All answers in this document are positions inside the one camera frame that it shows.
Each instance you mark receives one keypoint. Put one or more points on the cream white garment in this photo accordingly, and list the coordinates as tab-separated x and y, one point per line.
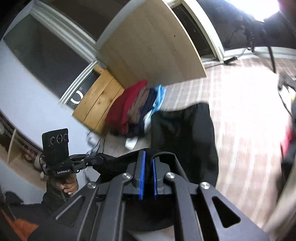
282	215

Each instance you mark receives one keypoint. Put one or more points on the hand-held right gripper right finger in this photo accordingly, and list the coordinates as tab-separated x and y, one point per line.
154	178

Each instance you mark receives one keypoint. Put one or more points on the pine plank board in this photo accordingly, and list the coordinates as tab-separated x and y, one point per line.
99	104

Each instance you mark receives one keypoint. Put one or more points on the person's body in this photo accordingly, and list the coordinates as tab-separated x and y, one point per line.
20	229

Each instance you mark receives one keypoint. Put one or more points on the black tripod stand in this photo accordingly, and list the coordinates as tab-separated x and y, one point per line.
272	58

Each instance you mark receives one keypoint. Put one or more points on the white power strip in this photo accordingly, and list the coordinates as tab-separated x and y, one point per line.
92	140

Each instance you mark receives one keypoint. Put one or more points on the pile of folded clothes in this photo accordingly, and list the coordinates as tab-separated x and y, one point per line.
122	109

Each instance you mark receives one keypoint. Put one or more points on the large light wooden board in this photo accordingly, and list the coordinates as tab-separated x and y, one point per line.
150	46

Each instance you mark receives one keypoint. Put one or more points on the folded brown garment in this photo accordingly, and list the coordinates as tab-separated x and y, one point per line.
138	104

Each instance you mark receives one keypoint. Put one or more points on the folded white garment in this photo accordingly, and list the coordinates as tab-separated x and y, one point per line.
131	142

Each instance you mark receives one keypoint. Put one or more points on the black power adapter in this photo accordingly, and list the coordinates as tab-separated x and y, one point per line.
230	60

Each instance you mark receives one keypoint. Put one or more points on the white window frame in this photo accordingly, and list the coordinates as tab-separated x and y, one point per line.
67	25

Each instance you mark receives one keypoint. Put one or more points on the light wooden rack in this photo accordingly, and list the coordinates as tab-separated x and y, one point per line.
11	148

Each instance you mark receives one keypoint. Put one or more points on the folded light blue garment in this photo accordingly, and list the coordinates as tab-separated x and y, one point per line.
160	93

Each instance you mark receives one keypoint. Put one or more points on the person's left hand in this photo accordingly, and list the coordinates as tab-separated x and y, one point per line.
70	186

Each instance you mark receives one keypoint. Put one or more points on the folded dark navy garment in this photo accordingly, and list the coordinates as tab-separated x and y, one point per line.
149	99

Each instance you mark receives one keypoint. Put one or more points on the black pants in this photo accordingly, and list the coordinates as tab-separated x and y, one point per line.
185	139

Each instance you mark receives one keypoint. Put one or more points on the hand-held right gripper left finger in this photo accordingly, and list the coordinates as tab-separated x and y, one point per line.
143	176

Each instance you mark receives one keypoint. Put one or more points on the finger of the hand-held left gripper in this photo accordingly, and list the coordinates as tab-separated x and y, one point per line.
93	161
84	156

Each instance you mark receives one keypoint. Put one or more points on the pink red garment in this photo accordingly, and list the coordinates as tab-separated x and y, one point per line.
289	139

